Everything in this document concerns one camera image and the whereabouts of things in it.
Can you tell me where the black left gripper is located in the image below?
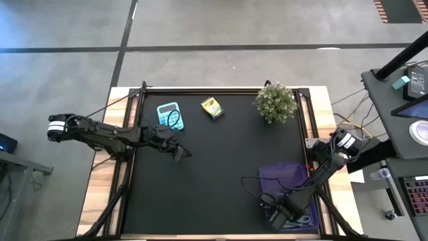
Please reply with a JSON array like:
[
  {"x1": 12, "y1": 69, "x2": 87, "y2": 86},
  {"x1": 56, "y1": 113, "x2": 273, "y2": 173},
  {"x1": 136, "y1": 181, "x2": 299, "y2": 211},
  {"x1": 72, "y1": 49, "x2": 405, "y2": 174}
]
[{"x1": 143, "y1": 126, "x2": 193, "y2": 163}]

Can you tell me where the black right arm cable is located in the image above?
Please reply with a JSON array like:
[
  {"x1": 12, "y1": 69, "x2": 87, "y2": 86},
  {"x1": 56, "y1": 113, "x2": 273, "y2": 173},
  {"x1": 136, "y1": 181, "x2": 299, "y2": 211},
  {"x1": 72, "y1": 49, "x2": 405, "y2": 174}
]
[{"x1": 240, "y1": 175, "x2": 302, "y2": 205}]

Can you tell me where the clear water bottle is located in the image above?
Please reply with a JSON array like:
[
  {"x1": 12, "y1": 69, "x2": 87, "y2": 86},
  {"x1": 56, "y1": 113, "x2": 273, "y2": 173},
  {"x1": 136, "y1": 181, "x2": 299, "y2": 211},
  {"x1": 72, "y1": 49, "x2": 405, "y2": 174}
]
[{"x1": 368, "y1": 167, "x2": 392, "y2": 181}]

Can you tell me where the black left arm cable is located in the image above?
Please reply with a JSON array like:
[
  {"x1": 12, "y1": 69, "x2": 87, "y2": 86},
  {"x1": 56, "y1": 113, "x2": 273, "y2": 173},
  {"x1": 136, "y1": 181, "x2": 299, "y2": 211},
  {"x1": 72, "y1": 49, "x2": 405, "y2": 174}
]
[{"x1": 138, "y1": 109, "x2": 183, "y2": 135}]

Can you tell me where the black aluminium table frame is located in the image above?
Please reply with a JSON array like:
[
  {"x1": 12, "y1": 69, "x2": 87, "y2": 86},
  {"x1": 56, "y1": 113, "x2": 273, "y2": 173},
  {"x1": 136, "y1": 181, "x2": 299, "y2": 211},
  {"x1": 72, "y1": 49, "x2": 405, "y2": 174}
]
[{"x1": 76, "y1": 80, "x2": 366, "y2": 241}]

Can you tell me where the small teal block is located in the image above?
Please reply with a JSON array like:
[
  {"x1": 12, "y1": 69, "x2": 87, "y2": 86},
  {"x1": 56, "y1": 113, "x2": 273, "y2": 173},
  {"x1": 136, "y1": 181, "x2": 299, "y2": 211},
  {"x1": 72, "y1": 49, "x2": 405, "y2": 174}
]
[{"x1": 391, "y1": 75, "x2": 411, "y2": 91}]

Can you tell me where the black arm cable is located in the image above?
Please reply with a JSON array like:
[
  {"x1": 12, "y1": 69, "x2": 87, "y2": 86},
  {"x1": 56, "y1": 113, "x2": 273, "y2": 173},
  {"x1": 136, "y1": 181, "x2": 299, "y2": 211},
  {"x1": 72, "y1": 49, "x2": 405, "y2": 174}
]
[
  {"x1": 240, "y1": 175, "x2": 302, "y2": 205},
  {"x1": 138, "y1": 109, "x2": 183, "y2": 135}
]

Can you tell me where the white round disc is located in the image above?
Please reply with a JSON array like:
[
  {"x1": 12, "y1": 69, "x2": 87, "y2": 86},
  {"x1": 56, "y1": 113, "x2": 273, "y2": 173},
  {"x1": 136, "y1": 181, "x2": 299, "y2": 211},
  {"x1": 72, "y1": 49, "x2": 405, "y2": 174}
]
[{"x1": 409, "y1": 120, "x2": 428, "y2": 147}]

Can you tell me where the black device with blue light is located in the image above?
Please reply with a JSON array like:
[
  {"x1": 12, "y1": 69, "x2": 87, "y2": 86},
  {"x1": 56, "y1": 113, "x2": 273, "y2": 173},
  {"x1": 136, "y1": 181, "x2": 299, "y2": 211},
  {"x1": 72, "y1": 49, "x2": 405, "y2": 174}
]
[{"x1": 0, "y1": 133, "x2": 19, "y2": 155}]

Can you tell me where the backlit keyboard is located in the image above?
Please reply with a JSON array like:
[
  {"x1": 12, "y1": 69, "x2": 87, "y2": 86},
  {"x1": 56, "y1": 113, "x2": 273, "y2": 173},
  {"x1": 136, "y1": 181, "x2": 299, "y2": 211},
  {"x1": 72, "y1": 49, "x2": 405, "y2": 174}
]
[{"x1": 399, "y1": 175, "x2": 428, "y2": 218}]

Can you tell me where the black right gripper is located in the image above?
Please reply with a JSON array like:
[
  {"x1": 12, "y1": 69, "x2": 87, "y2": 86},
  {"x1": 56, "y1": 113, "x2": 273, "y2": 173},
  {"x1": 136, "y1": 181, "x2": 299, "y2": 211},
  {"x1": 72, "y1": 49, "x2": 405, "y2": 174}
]
[{"x1": 268, "y1": 193, "x2": 307, "y2": 232}]

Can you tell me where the yellow cable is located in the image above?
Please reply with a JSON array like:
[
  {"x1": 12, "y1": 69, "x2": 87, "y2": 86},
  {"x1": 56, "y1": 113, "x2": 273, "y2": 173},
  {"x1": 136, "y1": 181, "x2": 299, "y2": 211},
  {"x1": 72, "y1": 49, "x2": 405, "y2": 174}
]
[{"x1": 337, "y1": 120, "x2": 372, "y2": 139}]

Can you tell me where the dark grey side desk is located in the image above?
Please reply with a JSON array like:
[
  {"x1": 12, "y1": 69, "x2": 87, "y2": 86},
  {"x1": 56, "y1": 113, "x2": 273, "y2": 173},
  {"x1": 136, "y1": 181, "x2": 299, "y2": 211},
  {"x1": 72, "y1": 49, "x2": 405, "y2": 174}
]
[{"x1": 360, "y1": 66, "x2": 428, "y2": 161}]

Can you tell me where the potted green artificial plant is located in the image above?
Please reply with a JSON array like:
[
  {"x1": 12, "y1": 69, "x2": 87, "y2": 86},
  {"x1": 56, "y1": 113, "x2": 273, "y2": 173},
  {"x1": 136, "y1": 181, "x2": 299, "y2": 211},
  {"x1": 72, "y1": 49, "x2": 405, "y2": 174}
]
[{"x1": 253, "y1": 82, "x2": 298, "y2": 125}]

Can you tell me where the dark grey keyboard desk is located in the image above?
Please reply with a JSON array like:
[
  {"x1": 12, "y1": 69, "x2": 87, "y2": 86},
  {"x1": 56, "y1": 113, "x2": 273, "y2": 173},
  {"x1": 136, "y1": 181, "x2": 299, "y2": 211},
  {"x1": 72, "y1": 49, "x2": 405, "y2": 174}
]
[{"x1": 383, "y1": 157, "x2": 428, "y2": 241}]

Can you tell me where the black pole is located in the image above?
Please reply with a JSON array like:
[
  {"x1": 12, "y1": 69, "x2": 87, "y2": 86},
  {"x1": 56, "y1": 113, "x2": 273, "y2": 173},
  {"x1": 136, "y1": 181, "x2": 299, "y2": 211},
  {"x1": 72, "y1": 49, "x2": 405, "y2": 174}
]
[{"x1": 376, "y1": 31, "x2": 428, "y2": 82}]

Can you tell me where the black power adapter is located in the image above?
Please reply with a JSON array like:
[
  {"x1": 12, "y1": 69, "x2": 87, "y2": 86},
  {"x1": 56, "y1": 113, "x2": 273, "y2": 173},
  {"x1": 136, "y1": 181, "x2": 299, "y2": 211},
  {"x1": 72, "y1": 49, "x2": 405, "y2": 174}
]
[{"x1": 403, "y1": 65, "x2": 427, "y2": 102}]

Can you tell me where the teal calculator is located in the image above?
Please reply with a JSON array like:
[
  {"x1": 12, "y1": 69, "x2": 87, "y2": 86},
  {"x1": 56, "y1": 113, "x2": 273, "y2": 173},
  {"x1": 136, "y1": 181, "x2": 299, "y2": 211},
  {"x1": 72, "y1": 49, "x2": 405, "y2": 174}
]
[{"x1": 156, "y1": 102, "x2": 185, "y2": 131}]

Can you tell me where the purple translucent pouch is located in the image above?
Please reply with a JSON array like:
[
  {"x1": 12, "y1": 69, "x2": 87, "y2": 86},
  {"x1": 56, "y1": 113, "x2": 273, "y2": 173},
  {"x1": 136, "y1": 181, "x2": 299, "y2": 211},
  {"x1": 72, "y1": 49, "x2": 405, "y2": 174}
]
[{"x1": 257, "y1": 162, "x2": 321, "y2": 234}]

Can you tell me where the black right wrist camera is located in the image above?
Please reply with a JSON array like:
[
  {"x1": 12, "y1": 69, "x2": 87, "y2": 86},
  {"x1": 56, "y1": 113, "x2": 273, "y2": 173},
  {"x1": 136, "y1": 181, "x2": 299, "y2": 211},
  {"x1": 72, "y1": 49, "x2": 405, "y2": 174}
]
[{"x1": 259, "y1": 193, "x2": 281, "y2": 212}]

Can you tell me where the yellow green crayon box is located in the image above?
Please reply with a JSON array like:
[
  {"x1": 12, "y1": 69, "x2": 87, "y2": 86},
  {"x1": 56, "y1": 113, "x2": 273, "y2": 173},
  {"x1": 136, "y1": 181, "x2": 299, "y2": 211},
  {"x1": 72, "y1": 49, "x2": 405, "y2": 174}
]
[{"x1": 200, "y1": 96, "x2": 225, "y2": 120}]

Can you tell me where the white paper sheet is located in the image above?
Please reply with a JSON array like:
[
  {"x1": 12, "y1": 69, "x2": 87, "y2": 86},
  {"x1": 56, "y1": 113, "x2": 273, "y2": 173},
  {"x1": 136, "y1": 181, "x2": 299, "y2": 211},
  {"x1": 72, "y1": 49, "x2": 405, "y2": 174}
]
[{"x1": 348, "y1": 168, "x2": 366, "y2": 185}]

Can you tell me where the grey metal desk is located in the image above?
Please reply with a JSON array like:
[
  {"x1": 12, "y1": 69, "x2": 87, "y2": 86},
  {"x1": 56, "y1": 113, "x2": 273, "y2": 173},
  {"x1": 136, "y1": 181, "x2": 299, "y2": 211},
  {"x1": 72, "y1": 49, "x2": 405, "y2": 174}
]
[{"x1": 0, "y1": 150, "x2": 55, "y2": 241}]

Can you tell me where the tablet screen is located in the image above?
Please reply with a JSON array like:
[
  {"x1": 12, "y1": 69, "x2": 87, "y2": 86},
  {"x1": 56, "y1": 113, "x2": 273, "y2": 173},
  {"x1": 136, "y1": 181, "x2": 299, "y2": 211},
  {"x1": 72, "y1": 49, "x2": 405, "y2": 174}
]
[{"x1": 390, "y1": 98, "x2": 428, "y2": 121}]

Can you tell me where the thin black taut cable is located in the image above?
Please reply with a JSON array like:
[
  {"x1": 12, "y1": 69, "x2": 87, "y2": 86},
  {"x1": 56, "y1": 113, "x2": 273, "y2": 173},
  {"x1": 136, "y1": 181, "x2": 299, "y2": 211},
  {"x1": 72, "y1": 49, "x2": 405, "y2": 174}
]
[{"x1": 86, "y1": 86, "x2": 146, "y2": 118}]

